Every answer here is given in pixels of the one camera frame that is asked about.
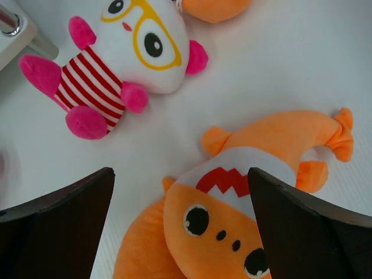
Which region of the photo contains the white pink striped plush right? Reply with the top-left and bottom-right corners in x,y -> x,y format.
19,1 -> 209,140

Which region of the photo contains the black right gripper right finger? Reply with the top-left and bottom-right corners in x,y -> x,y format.
248,167 -> 371,278

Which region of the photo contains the white two-tier shelf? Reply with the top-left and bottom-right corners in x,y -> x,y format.
1,1 -> 59,69

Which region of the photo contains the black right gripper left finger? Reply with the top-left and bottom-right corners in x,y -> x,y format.
1,167 -> 115,278

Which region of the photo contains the orange shark plush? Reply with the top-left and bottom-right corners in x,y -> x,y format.
113,199 -> 185,278
163,108 -> 354,278
176,0 -> 253,23

